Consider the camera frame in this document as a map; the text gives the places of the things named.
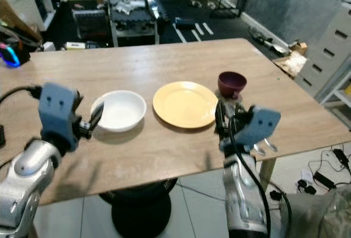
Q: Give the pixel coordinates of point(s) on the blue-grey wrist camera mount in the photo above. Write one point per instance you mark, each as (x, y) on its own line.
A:
(59, 112)
(260, 124)

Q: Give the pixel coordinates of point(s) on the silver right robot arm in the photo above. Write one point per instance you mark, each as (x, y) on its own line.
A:
(244, 194)

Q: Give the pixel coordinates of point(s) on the small cardboard box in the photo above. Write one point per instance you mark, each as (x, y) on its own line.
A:
(292, 60)

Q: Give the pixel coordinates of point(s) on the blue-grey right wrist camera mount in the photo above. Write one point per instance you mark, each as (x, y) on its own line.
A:
(260, 124)

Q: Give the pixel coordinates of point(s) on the black table pedestal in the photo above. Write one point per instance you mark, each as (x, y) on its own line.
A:
(140, 210)

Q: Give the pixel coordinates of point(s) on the black power strip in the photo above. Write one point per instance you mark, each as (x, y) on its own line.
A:
(269, 39)

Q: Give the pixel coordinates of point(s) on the grey drawer cabinet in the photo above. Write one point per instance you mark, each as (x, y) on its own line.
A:
(326, 51)

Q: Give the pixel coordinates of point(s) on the white metal shelf rack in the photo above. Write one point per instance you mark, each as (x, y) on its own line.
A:
(334, 103)

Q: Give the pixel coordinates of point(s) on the brown cardboard sheet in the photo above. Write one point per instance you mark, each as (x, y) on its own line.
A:
(16, 21)

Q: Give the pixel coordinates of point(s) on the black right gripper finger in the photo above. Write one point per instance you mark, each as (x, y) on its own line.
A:
(222, 116)
(240, 113)

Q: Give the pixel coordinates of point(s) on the yellow box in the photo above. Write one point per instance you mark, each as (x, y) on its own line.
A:
(348, 88)

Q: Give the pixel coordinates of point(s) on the black crate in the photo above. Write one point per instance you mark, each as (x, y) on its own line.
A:
(90, 25)

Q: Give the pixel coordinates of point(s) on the black power adapter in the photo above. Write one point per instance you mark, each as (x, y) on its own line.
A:
(323, 180)

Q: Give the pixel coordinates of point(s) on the camouflage fabric bag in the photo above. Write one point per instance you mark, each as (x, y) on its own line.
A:
(318, 216)

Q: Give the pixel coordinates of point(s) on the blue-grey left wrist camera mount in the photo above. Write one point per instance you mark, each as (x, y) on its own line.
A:
(59, 112)

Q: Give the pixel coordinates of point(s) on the white storage unit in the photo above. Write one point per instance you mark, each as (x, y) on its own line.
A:
(35, 7)

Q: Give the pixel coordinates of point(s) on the cluttered black cart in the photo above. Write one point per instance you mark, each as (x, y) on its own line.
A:
(134, 16)

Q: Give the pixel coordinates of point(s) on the yellow plate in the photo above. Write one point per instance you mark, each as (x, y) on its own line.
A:
(185, 105)

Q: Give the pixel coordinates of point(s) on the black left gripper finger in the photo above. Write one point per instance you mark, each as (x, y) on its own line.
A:
(97, 117)

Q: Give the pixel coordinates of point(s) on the maroon bowl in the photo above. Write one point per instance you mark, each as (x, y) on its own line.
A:
(231, 83)

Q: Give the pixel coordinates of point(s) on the white bowl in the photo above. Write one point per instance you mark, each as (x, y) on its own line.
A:
(123, 112)

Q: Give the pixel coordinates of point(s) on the small white box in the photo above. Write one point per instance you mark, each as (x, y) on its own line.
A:
(75, 46)

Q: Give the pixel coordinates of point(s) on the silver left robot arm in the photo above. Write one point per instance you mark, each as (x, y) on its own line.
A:
(27, 188)

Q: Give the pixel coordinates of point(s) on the black speaker blue glow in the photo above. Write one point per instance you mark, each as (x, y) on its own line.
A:
(11, 54)

